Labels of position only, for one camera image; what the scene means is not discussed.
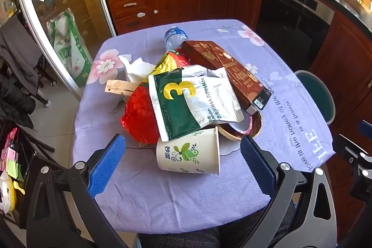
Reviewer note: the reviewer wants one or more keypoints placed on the clear plastic water bottle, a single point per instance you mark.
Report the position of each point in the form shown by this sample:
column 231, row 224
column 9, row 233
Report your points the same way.
column 174, row 37

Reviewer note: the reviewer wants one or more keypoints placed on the brown cardboard box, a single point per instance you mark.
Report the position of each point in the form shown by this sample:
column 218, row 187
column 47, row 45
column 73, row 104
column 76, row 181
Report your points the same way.
column 226, row 68

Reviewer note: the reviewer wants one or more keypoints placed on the grey coat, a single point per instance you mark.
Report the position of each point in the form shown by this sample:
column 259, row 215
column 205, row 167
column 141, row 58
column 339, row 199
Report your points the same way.
column 17, row 44

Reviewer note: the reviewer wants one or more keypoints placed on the brown tape roll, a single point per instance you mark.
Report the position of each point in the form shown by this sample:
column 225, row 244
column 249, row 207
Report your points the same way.
column 256, row 126

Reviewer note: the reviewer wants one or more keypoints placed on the gold and red snack packet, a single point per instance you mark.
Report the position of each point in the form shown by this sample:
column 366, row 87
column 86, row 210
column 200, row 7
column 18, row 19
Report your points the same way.
column 171, row 62

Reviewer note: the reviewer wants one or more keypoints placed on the green and white foil pouch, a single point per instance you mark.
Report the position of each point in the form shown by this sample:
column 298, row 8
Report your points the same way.
column 180, row 108

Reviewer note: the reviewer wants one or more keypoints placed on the brown paper bag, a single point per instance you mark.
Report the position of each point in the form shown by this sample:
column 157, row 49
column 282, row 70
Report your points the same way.
column 122, row 86

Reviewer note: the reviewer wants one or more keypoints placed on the teal trash bin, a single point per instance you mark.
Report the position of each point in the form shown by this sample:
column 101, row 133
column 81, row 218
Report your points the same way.
column 316, row 94

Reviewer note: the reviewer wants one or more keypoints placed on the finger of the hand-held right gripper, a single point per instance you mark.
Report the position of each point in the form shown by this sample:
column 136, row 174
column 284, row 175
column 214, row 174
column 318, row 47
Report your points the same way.
column 365, row 127
column 345, row 149

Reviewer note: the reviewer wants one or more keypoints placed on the black chair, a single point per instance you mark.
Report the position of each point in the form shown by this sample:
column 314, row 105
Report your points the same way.
column 43, row 82

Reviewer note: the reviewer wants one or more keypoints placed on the purple floral tablecloth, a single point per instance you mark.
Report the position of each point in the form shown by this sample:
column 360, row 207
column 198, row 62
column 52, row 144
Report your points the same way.
column 174, row 201

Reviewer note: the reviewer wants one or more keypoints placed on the white paper cup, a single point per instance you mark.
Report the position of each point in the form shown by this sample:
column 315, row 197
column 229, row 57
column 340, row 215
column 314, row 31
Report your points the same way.
column 186, row 155

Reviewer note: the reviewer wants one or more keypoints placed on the white paper tissue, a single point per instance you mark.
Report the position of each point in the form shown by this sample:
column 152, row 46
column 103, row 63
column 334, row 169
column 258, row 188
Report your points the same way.
column 136, row 69

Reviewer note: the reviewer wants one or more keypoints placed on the black jacket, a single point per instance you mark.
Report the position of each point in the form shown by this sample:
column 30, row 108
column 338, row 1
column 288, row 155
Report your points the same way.
column 14, row 102

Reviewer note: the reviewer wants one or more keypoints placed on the pink packet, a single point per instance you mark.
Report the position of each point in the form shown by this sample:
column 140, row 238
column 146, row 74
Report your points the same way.
column 8, row 149

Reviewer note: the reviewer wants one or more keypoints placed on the green and white sack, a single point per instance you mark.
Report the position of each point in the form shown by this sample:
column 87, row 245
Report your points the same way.
column 72, row 62

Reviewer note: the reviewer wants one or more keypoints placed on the silver sliding door frame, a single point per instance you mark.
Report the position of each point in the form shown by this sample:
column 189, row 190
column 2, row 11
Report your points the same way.
column 35, row 21

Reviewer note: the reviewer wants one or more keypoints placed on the black built-in oven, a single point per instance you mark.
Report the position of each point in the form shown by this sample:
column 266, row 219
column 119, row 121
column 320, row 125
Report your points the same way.
column 290, row 21

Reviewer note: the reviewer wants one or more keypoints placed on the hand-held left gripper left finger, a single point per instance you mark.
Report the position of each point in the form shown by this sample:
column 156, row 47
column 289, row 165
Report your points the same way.
column 107, row 166

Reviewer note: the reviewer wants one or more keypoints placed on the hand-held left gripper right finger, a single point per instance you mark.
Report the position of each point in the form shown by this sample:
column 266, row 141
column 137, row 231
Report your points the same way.
column 257, row 166

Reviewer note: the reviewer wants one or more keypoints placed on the red plastic bag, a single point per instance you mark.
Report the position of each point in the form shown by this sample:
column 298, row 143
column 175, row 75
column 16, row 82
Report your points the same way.
column 139, row 114

